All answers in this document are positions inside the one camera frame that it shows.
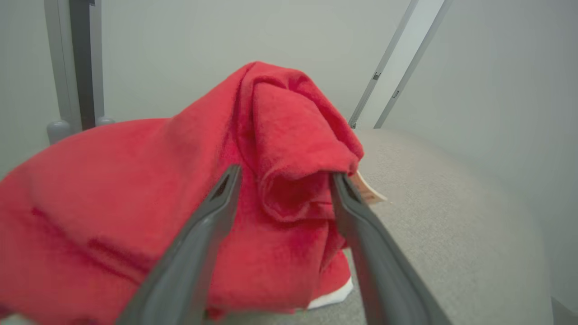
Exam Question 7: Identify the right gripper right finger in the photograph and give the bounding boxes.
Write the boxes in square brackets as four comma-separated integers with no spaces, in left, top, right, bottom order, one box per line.
[330,173,452,325]

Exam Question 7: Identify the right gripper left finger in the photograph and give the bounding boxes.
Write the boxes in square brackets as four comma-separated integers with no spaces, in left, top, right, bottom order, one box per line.
[115,164,243,325]

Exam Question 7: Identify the red garment with white trim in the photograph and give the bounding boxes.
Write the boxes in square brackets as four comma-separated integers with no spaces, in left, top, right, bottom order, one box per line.
[0,61,388,325]

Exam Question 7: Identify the white slanted frame strip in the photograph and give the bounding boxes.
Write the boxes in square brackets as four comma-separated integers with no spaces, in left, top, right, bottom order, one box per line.
[347,0,453,130]

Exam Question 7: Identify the grey vertical stand post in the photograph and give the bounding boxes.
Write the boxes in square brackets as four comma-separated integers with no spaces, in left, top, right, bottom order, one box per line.
[43,0,116,145]

